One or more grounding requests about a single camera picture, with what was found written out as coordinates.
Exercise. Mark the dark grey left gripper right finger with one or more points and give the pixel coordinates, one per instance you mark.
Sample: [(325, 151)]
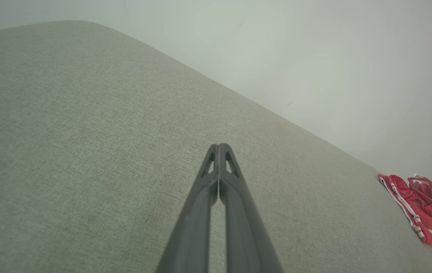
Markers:
[(244, 227)]

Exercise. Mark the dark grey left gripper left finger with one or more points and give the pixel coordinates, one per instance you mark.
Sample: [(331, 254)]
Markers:
[(195, 227)]

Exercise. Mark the red jersey with white sleeves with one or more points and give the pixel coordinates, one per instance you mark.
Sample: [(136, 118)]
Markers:
[(397, 185)]

